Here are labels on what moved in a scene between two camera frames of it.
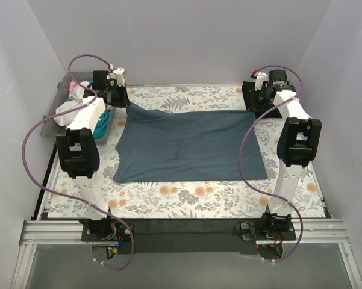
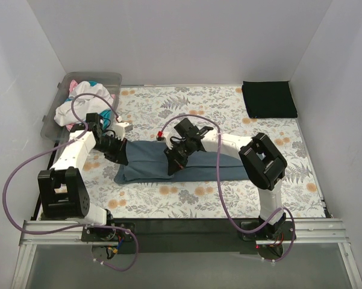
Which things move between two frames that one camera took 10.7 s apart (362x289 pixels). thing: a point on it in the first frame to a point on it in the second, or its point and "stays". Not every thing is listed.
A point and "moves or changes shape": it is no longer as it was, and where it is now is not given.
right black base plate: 253,231 stays
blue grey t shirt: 200,145 moves or changes shape
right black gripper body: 256,102 to 174,158
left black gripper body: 120,98 to 114,149
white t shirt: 75,99 stays
